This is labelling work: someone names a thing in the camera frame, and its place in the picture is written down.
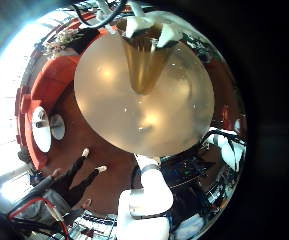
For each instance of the white oval dishes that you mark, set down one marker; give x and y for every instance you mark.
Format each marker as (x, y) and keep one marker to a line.
(41, 131)

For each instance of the potted plant with pale flowers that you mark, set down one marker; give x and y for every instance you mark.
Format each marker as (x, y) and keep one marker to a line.
(59, 41)

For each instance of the black planter box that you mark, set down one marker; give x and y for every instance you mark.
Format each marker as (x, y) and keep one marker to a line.
(88, 40)

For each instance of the white cluttered shelf rack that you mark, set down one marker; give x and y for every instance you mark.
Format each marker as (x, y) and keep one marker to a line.
(94, 226)

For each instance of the gold metal cone vase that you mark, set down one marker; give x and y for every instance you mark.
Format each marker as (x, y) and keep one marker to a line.
(144, 73)

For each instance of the small white round side table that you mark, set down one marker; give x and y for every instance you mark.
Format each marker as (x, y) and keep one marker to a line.
(57, 126)

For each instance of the black equipment desk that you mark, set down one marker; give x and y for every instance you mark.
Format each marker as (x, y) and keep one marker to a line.
(190, 173)

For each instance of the seated person in gray top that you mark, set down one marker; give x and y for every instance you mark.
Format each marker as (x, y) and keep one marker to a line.
(70, 186)

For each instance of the red curved sofa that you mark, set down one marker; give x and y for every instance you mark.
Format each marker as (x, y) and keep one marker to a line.
(57, 80)

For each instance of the red low curved bench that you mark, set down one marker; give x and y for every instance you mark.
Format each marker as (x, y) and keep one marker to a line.
(25, 110)

